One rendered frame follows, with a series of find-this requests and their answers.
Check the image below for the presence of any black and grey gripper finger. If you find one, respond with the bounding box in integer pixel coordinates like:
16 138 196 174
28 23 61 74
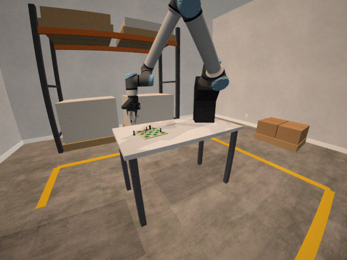
132 107 139 123
127 109 133 123

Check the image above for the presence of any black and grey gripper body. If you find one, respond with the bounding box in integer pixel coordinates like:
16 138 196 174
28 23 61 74
127 96 140 111

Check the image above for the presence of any green and cream chessboard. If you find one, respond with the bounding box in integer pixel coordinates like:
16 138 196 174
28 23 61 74
135 127 168 139

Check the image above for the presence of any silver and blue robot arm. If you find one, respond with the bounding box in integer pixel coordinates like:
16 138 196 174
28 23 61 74
125 0 229 96

